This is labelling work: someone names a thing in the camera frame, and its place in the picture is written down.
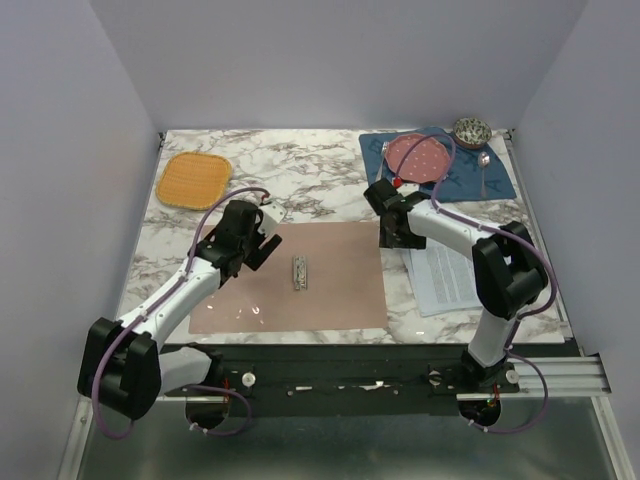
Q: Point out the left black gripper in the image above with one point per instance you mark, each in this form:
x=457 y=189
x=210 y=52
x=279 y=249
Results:
x=255 y=259

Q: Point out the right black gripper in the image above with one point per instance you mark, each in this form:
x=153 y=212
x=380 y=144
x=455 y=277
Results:
x=412 y=242

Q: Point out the pink folder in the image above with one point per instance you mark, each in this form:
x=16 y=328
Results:
x=323 y=276

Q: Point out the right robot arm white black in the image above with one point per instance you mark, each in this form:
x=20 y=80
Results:
x=513 y=279

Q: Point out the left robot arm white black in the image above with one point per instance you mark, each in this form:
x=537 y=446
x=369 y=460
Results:
x=124 y=367

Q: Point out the metal folder clip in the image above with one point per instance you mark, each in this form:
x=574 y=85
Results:
x=300 y=273

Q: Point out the printed paper stack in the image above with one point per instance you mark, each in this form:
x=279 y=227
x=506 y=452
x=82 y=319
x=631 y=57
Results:
x=442 y=280

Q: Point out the pink dotted plate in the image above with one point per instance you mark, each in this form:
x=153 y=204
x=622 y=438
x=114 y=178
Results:
x=415 y=158

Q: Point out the silver fork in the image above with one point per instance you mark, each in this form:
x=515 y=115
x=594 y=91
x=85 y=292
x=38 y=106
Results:
x=381 y=167

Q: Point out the blue cloth placemat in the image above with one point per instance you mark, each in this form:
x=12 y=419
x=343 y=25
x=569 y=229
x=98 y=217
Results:
x=464 y=179

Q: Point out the orange woven mat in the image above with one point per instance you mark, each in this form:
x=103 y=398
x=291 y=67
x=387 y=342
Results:
x=193 y=181

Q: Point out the silver spoon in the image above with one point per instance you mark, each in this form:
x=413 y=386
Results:
x=483 y=163

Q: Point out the floral patterned bowl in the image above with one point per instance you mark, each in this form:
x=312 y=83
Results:
x=471 y=133

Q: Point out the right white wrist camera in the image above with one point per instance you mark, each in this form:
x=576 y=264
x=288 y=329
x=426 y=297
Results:
x=408 y=188

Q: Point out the black mounting base plate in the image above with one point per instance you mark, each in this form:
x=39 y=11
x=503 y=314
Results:
x=351 y=380

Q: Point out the aluminium rail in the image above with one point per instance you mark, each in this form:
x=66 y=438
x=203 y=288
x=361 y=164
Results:
x=566 y=377

